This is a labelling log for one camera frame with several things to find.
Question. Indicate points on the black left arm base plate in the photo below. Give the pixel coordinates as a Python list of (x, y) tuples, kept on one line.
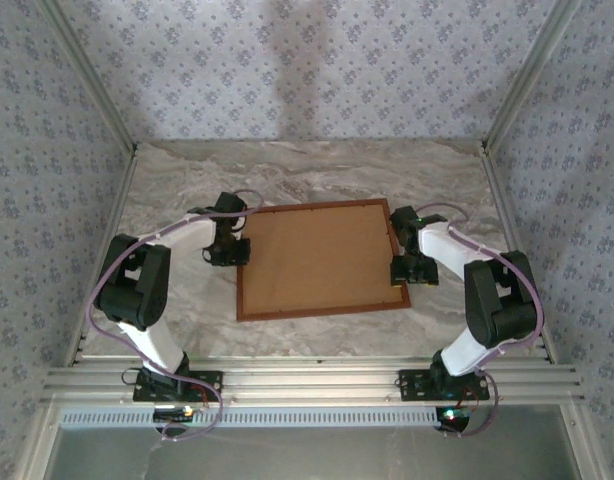
[(214, 380)]

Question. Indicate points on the aluminium mounting rail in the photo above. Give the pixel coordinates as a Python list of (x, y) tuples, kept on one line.
[(312, 385)]

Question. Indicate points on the aluminium corner post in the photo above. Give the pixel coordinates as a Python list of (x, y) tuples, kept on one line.
[(526, 75), (93, 75)]

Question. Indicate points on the aluminium side rail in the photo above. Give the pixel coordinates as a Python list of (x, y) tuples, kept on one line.
[(119, 200), (499, 190)]

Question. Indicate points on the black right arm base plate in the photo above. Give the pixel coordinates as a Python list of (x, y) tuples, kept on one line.
[(412, 385)]

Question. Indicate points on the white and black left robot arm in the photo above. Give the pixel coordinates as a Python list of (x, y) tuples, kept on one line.
[(132, 285)]

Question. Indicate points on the brown wooden picture frame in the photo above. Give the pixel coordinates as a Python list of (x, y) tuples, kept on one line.
[(322, 311)]

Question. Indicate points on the brown backing board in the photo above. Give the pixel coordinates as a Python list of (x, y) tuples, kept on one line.
[(317, 260)]

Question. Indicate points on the grey metal panel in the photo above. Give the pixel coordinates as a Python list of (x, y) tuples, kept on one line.
[(312, 455)]

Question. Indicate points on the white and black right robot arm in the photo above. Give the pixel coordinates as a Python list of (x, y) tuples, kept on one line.
[(502, 300)]

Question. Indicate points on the aluminium frame leg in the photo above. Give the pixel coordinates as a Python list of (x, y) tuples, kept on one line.
[(579, 440), (42, 440)]

